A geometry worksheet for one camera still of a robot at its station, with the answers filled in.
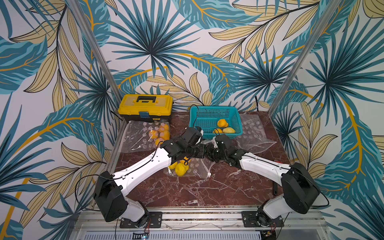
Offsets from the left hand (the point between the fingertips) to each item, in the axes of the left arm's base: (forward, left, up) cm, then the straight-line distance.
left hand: (204, 153), depth 75 cm
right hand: (+5, +2, -8) cm, 9 cm away
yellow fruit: (+26, -13, -15) cm, 33 cm away
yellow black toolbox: (+37, +39, -4) cm, 53 cm away
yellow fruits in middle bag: (-2, +12, -13) cm, 18 cm away
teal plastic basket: (+39, -10, -18) cm, 44 cm away
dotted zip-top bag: (+19, +40, -13) cm, 46 cm away
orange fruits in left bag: (+21, +26, -12) cm, 35 cm away
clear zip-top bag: (+22, -36, -18) cm, 46 cm away
